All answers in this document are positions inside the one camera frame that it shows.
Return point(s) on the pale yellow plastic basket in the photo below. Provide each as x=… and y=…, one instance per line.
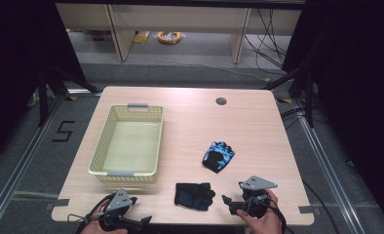
x=130, y=143

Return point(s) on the black metal stand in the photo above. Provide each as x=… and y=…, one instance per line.
x=43, y=97
x=309, y=100

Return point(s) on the person's left hand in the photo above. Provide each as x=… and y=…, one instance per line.
x=92, y=228

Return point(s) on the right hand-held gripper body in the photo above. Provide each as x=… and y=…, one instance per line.
x=255, y=184

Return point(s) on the person's right hand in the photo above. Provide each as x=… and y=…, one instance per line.
x=264, y=224

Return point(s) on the yellow packet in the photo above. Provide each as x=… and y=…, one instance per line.
x=141, y=37

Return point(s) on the black dotted fingerless glove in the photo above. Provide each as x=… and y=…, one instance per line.
x=193, y=196

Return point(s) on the aluminium floor rail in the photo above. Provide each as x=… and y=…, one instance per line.
x=21, y=162
x=329, y=175

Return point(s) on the yellow black floor tape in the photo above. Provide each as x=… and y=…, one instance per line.
x=71, y=98
x=284, y=100

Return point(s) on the black curtain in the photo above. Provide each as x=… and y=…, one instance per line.
x=14, y=65
x=359, y=81

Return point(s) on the light wooden bench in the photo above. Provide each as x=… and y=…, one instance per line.
x=180, y=19

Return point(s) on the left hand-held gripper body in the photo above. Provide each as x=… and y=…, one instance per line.
x=120, y=201

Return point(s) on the blue camouflage fingerless glove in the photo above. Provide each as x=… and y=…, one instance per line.
x=224, y=149

